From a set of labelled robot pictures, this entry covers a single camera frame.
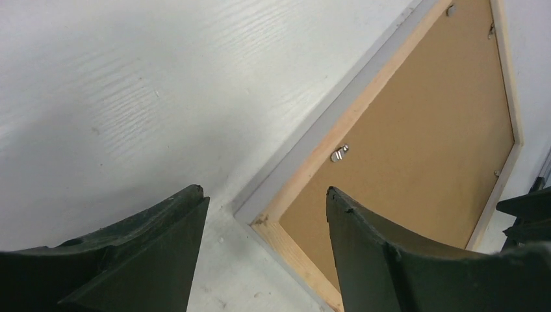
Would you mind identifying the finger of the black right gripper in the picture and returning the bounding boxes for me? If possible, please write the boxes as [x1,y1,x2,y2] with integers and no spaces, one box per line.
[496,187,550,250]

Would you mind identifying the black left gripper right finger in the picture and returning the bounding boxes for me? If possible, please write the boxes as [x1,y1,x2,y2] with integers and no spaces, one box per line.
[326,187,550,311]

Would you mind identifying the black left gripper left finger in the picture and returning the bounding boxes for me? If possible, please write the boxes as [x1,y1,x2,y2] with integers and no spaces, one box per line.
[1,185,210,311]

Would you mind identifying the brown frame backing board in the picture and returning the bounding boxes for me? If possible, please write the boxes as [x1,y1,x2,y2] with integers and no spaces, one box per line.
[280,1,514,287]

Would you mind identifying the light wooden picture frame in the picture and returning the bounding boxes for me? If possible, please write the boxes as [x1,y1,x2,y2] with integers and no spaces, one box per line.
[235,1,524,311]

